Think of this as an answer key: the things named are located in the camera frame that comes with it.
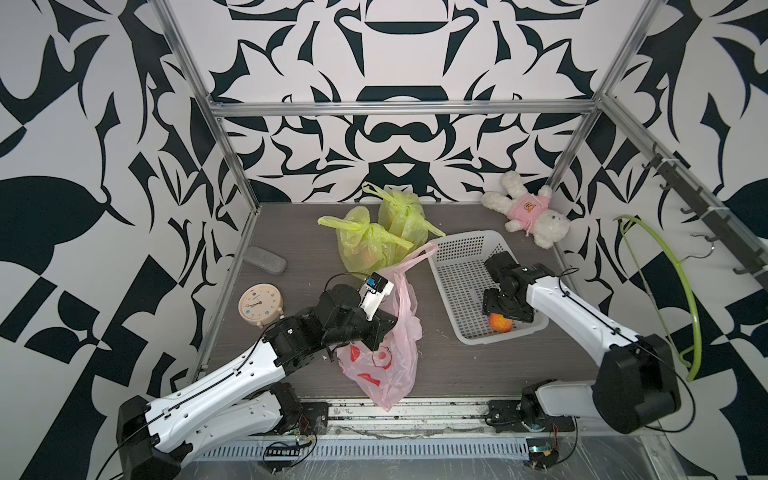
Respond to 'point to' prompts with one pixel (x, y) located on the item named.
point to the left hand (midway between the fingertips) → (396, 314)
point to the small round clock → (261, 303)
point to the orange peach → (500, 323)
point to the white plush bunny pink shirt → (529, 213)
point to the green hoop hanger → (696, 362)
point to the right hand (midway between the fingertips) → (498, 306)
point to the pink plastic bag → (385, 368)
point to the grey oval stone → (265, 260)
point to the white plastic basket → (457, 262)
